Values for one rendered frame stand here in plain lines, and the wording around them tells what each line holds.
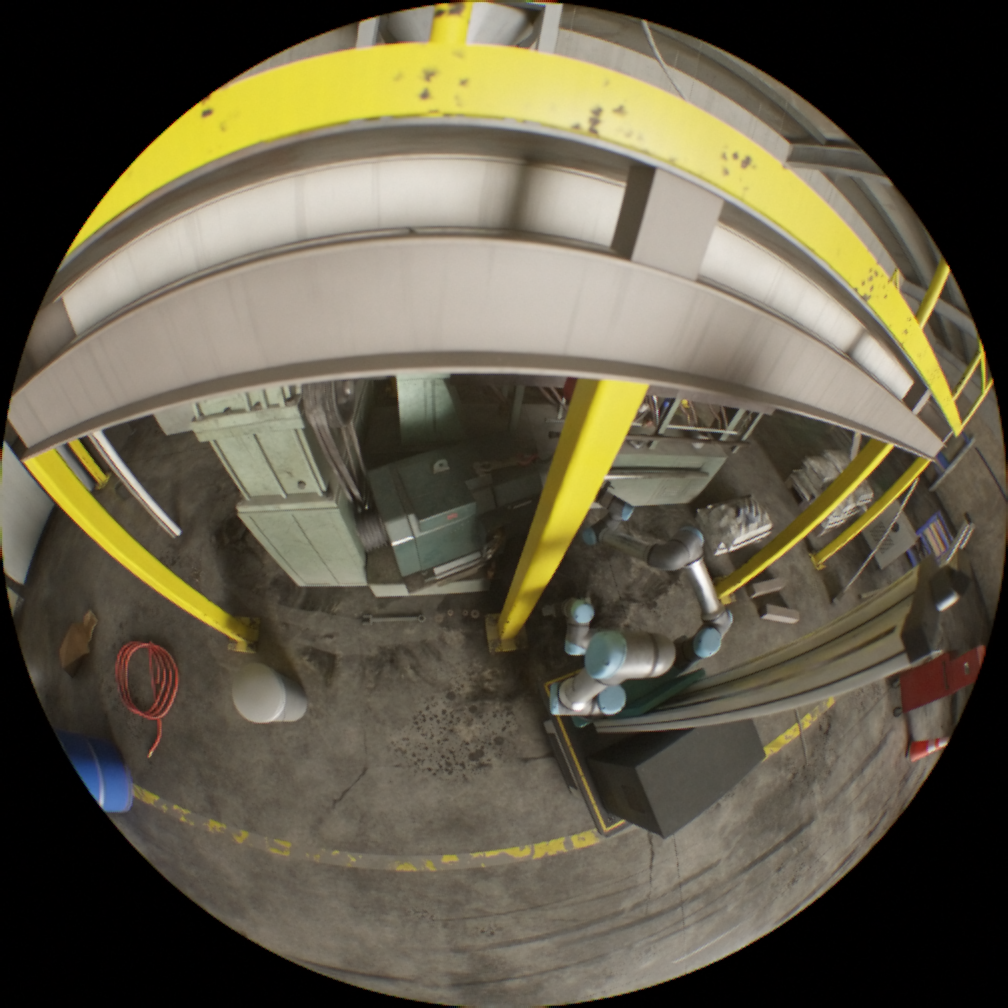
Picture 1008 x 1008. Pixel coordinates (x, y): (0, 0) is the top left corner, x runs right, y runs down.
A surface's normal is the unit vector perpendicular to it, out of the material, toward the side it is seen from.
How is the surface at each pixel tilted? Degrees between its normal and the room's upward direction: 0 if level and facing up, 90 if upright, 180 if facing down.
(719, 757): 0
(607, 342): 90
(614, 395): 90
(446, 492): 0
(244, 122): 90
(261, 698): 1
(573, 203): 90
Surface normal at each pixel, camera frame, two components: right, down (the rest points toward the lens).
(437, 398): 0.15, 0.80
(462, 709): 0.11, -0.59
